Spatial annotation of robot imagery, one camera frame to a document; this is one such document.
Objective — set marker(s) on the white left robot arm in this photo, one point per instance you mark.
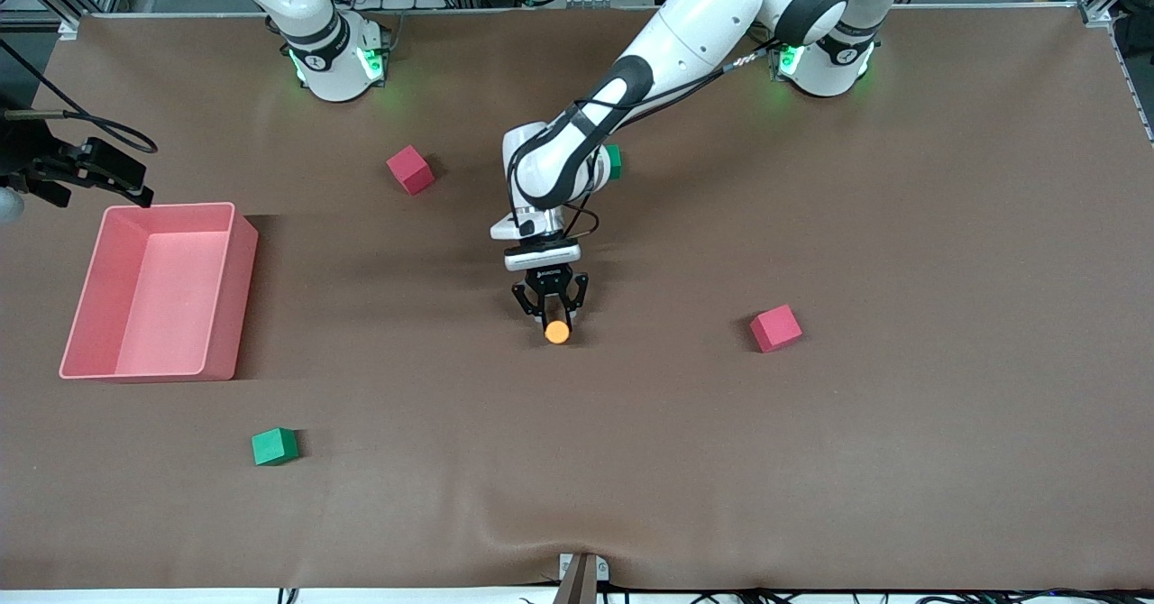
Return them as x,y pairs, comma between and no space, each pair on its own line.
703,27

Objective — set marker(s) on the green foam cube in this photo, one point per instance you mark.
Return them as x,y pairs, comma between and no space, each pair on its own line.
274,447
616,164

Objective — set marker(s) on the silver corner bracket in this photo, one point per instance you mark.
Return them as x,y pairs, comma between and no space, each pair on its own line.
1095,13
69,28

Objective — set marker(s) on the brown camera mount pole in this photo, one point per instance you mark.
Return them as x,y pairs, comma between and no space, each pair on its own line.
574,586

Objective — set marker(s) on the pink plastic bin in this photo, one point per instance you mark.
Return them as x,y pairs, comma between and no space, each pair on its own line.
99,315

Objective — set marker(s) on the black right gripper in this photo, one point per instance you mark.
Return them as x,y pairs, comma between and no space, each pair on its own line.
38,164

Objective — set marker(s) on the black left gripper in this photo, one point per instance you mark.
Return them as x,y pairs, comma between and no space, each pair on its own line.
549,283

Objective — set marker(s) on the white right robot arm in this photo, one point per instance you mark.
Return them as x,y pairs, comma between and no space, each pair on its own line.
334,72

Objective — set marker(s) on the brown table cover cloth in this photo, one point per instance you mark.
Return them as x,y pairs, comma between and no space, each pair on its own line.
577,451

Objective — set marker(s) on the grey metal table clamp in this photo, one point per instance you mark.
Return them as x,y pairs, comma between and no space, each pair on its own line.
599,570

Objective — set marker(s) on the orange capped black button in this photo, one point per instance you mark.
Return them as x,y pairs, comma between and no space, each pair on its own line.
557,333

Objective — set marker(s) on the pink foam cube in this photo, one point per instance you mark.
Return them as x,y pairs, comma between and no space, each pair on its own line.
775,328
410,169

